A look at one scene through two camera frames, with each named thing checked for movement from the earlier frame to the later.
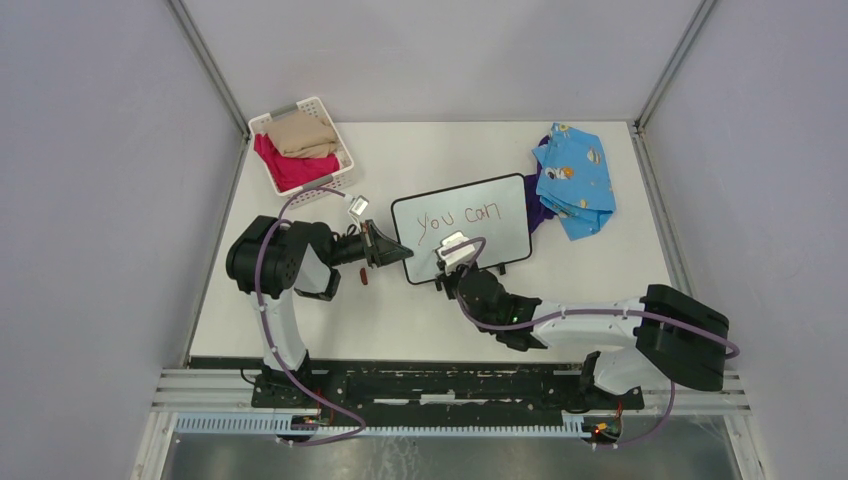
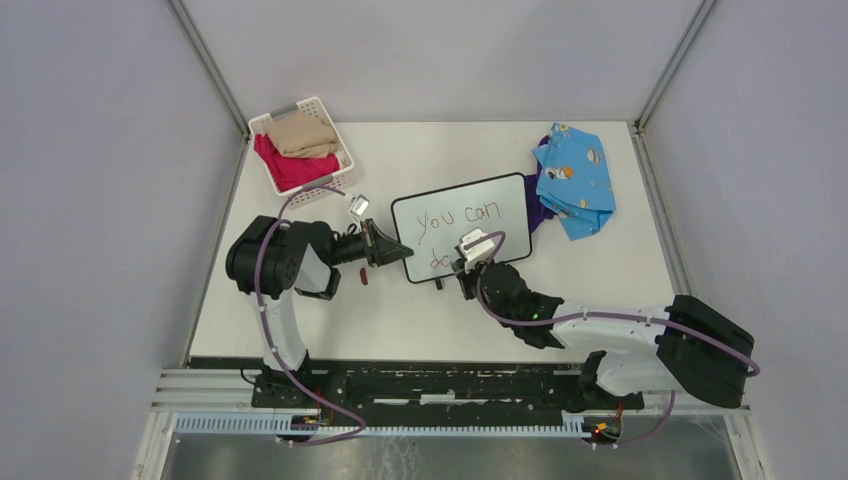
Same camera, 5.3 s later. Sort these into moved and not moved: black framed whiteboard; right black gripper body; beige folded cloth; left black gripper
Moved: right black gripper body
Not moved: beige folded cloth; black framed whiteboard; left black gripper
